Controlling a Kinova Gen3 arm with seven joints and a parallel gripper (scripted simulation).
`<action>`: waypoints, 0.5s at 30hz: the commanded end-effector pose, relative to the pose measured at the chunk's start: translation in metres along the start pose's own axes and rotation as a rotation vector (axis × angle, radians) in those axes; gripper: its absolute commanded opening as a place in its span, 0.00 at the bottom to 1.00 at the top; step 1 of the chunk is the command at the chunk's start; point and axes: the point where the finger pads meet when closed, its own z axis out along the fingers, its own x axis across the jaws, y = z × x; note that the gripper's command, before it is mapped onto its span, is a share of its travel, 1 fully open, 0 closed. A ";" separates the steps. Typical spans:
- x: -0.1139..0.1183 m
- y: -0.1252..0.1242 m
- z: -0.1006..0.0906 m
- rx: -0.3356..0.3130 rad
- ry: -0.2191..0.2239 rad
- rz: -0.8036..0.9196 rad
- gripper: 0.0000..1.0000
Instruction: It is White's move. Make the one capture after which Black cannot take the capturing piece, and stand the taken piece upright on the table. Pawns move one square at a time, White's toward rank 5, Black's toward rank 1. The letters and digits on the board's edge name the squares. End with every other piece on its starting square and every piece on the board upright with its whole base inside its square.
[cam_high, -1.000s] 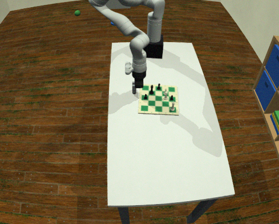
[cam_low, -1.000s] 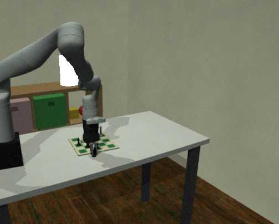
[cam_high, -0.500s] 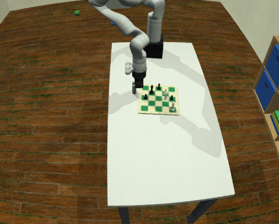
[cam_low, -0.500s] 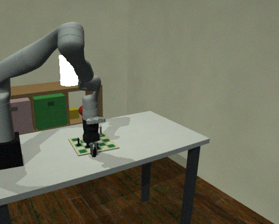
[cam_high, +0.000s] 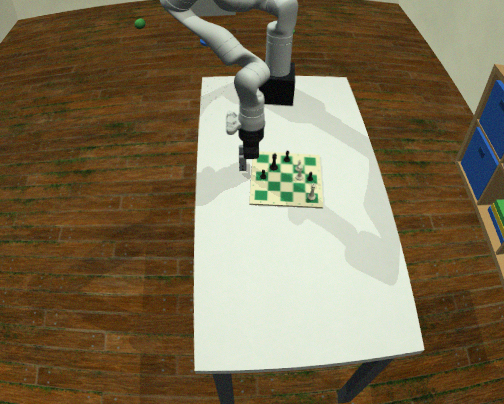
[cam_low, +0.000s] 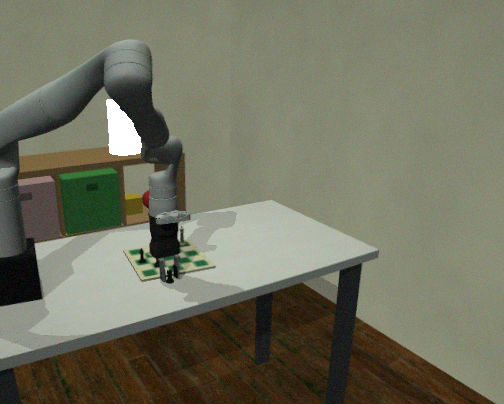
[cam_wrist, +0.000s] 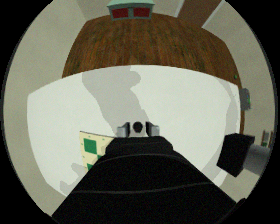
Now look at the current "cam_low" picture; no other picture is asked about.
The green and cream chessboard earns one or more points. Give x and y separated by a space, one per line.
192 260

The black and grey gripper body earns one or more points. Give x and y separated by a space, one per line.
165 211

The white chess piece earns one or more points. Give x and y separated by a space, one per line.
182 242

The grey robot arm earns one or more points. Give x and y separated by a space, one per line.
125 70

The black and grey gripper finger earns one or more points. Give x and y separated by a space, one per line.
162 269
176 266

